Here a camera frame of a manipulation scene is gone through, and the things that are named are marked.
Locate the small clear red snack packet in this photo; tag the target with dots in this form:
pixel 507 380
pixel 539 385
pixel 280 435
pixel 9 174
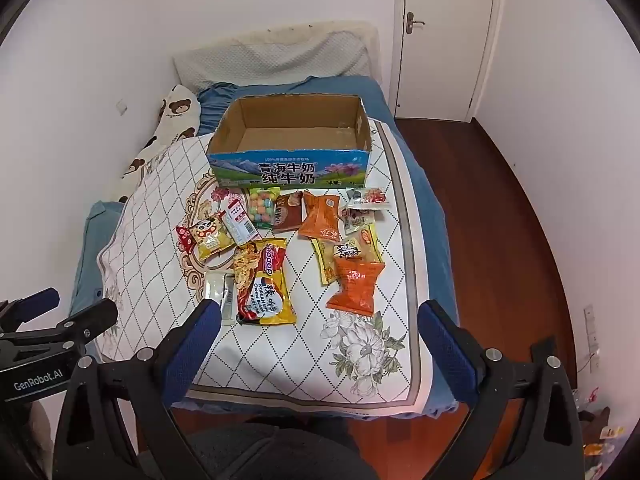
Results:
pixel 372 195

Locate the stained white mattress pad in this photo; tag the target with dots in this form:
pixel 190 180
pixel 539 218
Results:
pixel 300 29

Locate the brown and white snack packet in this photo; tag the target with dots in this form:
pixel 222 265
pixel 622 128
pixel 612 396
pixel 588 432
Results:
pixel 289 212

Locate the yellow panda snack packet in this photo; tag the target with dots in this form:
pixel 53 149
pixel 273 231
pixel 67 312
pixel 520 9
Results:
pixel 210 235

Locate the plain orange snack packet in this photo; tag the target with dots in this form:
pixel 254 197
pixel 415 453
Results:
pixel 320 220

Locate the blue bed sheet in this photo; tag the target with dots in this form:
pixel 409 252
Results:
pixel 425 210

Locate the white wall socket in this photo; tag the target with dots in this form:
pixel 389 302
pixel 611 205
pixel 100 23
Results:
pixel 590 325

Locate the narrow yellow snack packet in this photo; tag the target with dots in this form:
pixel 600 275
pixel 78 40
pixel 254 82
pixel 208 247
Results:
pixel 325 260

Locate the white patterned quilt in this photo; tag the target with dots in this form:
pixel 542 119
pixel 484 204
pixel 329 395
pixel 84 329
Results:
pixel 300 350

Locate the orange red label snack packet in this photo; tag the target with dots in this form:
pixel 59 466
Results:
pixel 355 285

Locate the bear print pillow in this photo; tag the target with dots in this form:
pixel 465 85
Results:
pixel 172 115

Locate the white door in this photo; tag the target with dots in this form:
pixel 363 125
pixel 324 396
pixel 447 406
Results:
pixel 450 60

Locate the colourful candy ball bag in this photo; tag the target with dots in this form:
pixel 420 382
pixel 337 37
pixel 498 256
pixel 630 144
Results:
pixel 264 207

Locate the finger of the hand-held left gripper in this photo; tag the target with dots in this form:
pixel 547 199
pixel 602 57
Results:
pixel 35 304
pixel 95 316

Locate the grey pillow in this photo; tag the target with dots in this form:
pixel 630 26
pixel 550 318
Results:
pixel 280 60

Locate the silver foil packet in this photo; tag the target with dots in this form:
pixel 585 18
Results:
pixel 220 292

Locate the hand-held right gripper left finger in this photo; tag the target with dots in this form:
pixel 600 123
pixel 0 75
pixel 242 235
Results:
pixel 195 345

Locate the instant noodle packet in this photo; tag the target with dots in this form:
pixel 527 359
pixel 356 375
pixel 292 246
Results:
pixel 265 285

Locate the small white snack packet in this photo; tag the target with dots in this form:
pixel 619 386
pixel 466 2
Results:
pixel 357 218

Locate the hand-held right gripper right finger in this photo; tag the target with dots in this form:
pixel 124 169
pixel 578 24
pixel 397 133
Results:
pixel 445 352

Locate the colourful clutter pile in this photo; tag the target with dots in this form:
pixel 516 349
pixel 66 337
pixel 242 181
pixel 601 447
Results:
pixel 600 430

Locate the red and white snack packet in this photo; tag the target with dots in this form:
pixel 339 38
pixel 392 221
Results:
pixel 240 222

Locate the yellow puff snack packet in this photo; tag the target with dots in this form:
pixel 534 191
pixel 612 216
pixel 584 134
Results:
pixel 365 242

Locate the printed cardboard box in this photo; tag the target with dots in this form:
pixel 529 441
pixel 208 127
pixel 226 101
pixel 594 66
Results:
pixel 280 130

